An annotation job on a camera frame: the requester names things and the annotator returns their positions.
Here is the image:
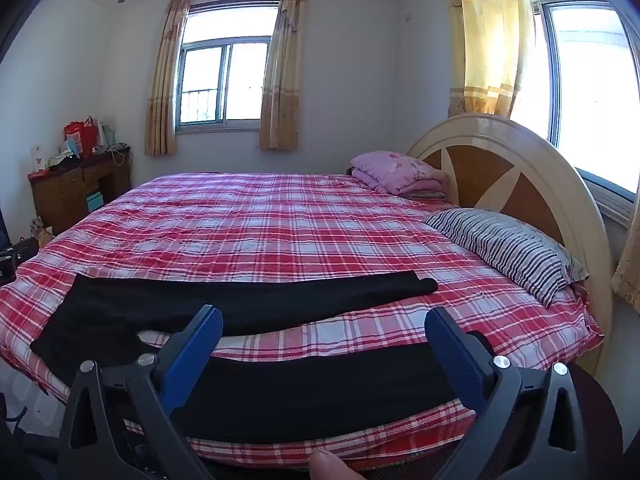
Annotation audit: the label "small sliding window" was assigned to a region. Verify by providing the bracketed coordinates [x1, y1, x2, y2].
[176, 0, 281, 133]

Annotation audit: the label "red gift bag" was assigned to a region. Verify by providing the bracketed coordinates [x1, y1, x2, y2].
[63, 116, 98, 157]

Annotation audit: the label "red plaid bed sheet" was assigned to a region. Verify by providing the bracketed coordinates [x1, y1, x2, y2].
[0, 172, 606, 471]

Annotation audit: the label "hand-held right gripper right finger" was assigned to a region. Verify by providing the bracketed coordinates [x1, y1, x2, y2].
[424, 306, 591, 480]

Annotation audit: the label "large grey-framed window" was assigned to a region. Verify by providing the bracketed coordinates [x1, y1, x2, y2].
[530, 0, 640, 221]

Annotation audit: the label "pink folded quilt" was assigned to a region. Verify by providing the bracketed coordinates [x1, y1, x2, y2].
[350, 151, 448, 198]

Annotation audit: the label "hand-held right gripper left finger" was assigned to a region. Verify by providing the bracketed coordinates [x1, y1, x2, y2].
[55, 304, 224, 480]

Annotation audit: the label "brown wooden desk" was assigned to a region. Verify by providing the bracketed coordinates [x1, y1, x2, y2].
[27, 145, 132, 235]

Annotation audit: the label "yellow curtain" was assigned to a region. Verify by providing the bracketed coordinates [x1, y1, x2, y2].
[444, 0, 536, 120]

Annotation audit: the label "cream lace curtain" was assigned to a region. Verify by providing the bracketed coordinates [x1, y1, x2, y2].
[611, 210, 640, 311]

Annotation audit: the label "striped pillow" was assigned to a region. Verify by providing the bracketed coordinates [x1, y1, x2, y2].
[424, 208, 590, 309]

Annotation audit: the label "person's right hand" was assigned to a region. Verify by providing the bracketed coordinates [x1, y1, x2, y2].
[309, 447, 368, 480]

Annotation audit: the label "black pants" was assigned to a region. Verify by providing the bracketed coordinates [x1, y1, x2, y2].
[30, 270, 496, 445]

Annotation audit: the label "cream and brown headboard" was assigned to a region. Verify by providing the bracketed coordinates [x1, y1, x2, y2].
[406, 113, 615, 376]

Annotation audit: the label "beige patterned curtain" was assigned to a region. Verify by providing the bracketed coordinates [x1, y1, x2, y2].
[145, 0, 192, 157]
[259, 0, 307, 151]

